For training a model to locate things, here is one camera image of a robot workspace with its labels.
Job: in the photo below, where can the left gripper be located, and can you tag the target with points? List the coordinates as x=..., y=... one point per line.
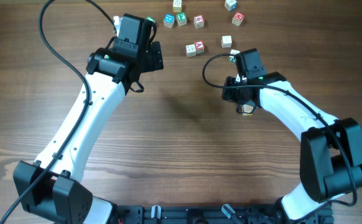
x=155, y=56

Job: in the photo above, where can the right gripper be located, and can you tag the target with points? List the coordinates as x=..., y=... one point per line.
x=231, y=93

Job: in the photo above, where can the yellow sided wooden block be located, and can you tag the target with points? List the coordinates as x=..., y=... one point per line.
x=247, y=110

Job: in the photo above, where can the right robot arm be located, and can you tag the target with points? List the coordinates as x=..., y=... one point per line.
x=330, y=148

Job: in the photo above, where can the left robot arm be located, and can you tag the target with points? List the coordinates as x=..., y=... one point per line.
x=50, y=187

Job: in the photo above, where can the green sided wooden block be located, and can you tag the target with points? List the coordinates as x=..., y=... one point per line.
x=231, y=58

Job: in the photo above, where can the green Z letter block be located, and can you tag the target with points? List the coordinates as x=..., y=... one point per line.
x=150, y=19

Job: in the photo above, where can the plain wooden block right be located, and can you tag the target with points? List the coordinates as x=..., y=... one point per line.
x=226, y=41

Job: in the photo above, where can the plain wooden block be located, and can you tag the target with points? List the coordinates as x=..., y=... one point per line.
x=190, y=50
x=226, y=41

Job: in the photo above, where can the blue letter block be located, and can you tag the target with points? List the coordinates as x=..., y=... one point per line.
x=169, y=20

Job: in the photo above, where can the green F letter block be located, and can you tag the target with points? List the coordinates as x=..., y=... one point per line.
x=181, y=19

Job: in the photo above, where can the red M letter block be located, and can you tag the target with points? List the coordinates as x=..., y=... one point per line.
x=238, y=18

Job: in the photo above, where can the red A letter block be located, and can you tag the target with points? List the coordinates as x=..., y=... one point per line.
x=199, y=46

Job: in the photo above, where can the plain wooden block left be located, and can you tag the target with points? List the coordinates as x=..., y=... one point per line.
x=190, y=50

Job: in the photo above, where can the yellow top letter block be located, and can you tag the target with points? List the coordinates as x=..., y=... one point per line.
x=177, y=5

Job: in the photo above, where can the red 6 letter block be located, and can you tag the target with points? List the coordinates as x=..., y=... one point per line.
x=198, y=21

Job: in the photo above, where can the blue sided top block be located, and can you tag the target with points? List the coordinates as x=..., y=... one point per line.
x=230, y=5

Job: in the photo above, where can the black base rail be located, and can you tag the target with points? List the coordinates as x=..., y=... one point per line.
x=196, y=214

